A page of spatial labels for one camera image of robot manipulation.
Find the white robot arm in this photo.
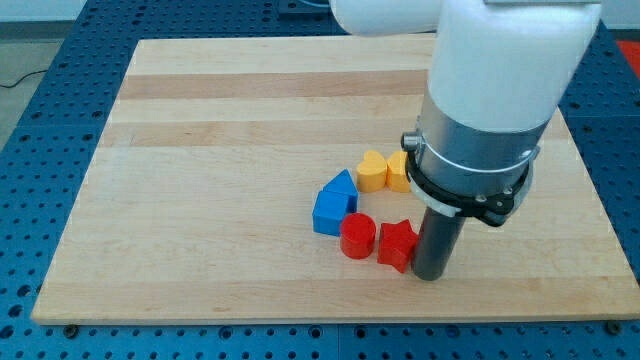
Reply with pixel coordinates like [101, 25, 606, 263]
[329, 0, 601, 226]

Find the yellow block behind arm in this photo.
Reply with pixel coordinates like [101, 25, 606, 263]
[386, 151, 410, 193]

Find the red star block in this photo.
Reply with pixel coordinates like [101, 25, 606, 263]
[377, 219, 418, 273]

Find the blue triangle block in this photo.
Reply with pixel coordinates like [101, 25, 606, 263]
[323, 169, 359, 213]

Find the blue cube block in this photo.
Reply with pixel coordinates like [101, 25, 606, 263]
[312, 190, 349, 237]

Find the yellow heart block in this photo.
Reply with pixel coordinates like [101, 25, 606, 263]
[356, 150, 387, 193]

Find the red cylinder block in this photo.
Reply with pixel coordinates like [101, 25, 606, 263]
[340, 213, 376, 259]

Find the wooden board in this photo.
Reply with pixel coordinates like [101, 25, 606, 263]
[31, 34, 639, 325]

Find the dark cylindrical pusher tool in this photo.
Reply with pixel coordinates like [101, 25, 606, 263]
[412, 208, 466, 281]

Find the black cable on floor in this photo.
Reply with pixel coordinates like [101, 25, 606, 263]
[0, 68, 49, 90]

